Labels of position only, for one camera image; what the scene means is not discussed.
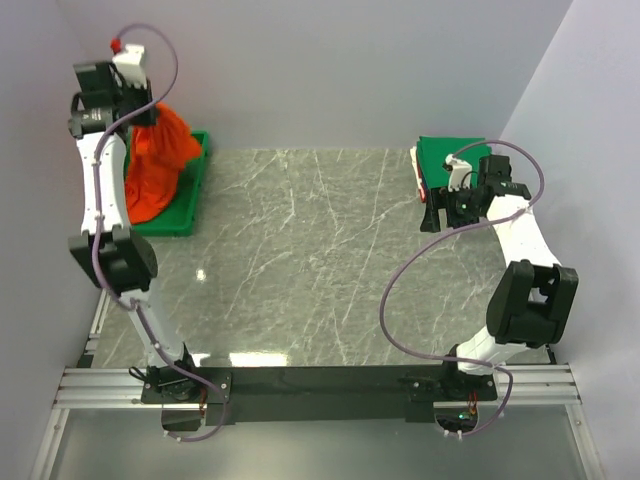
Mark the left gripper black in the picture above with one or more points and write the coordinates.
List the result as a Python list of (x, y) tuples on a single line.
[(145, 93)]

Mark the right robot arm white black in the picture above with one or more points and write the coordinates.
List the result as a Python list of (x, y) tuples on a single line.
[(532, 301)]

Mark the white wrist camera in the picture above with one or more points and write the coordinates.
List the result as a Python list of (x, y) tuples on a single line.
[(460, 172), (130, 63)]

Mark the green plastic bin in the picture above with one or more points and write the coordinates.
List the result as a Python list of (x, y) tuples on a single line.
[(178, 218)]

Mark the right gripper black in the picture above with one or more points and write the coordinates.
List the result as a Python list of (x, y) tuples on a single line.
[(438, 198)]

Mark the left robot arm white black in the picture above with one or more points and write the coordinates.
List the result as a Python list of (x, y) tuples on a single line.
[(112, 254)]

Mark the red blue folded t shirt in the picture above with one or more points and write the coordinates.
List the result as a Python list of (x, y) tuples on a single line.
[(422, 192)]

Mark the white folded t shirt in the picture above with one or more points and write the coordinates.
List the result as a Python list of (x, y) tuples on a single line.
[(416, 168)]

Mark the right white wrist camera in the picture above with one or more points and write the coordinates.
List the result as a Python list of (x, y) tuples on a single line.
[(460, 172)]

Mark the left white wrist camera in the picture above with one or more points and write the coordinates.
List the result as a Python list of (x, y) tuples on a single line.
[(130, 63)]

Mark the green folded t shirt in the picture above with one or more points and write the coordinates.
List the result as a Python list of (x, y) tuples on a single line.
[(431, 153)]

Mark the orange t shirt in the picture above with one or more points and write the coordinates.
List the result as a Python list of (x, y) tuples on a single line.
[(158, 155)]

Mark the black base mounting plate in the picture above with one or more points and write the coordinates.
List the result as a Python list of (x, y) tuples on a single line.
[(263, 394)]

